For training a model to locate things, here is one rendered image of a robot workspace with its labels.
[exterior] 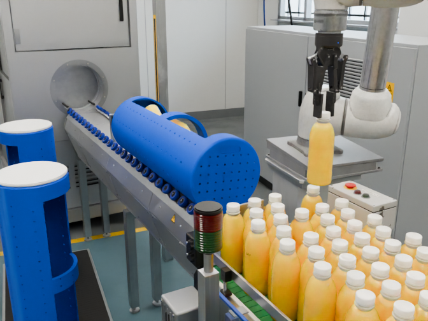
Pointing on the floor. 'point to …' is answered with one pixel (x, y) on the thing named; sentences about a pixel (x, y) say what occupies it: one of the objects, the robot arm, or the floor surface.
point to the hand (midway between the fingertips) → (323, 104)
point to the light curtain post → (160, 67)
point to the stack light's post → (208, 295)
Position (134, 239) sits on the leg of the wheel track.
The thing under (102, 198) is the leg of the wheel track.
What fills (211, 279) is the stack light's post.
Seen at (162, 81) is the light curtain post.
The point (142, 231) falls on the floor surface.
